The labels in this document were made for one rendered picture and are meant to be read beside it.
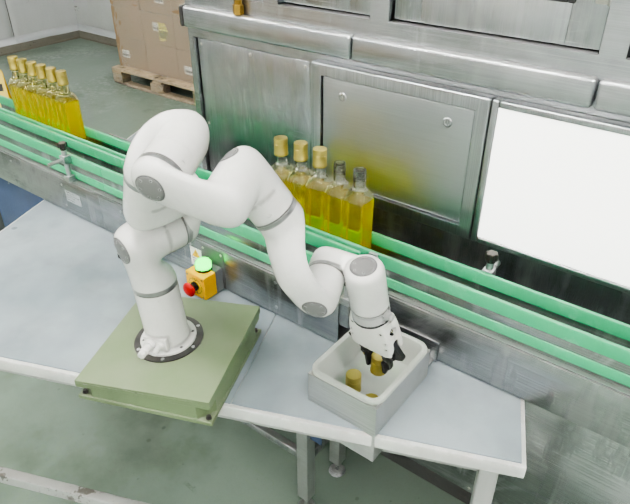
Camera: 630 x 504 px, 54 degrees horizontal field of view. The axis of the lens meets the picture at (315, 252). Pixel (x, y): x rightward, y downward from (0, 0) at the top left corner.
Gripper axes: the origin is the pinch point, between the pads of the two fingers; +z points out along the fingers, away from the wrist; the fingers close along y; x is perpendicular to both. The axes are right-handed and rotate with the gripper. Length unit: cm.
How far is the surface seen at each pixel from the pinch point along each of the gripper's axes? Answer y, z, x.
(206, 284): 53, 3, 2
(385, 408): -6.8, 2.3, 8.1
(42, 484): 83, 50, 61
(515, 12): -2, -51, -55
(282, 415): 11.6, 4.7, 20.0
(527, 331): -23.2, -1.8, -20.7
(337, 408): 2.3, 4.1, 12.6
